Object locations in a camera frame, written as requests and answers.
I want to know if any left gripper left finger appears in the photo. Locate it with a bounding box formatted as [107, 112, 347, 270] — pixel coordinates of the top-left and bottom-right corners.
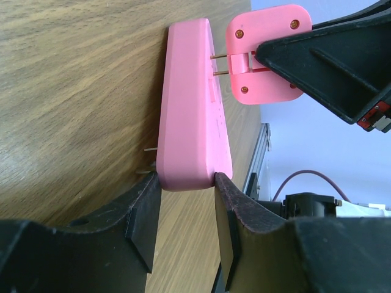
[1, 174, 161, 292]

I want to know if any aluminium right side rail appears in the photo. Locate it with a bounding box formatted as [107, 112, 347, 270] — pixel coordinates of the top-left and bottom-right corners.
[243, 123, 272, 201]

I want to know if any pink square plug adapter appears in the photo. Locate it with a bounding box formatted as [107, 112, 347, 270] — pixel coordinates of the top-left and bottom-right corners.
[210, 4, 312, 105]

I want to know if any pink triangular power strip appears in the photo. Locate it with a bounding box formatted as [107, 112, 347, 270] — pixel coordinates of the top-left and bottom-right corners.
[155, 18, 233, 192]

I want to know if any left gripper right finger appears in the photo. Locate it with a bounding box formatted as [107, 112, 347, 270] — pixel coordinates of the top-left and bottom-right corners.
[215, 173, 390, 292]

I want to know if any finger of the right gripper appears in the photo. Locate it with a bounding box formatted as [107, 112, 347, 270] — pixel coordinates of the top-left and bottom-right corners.
[267, 1, 390, 125]

